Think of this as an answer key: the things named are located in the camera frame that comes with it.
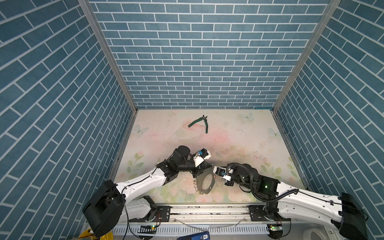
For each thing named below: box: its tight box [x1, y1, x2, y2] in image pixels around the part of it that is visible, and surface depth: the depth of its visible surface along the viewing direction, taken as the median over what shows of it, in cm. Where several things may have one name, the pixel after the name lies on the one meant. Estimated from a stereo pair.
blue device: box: [176, 231, 210, 240], surface depth 67 cm
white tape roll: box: [303, 228, 327, 240], surface depth 69 cm
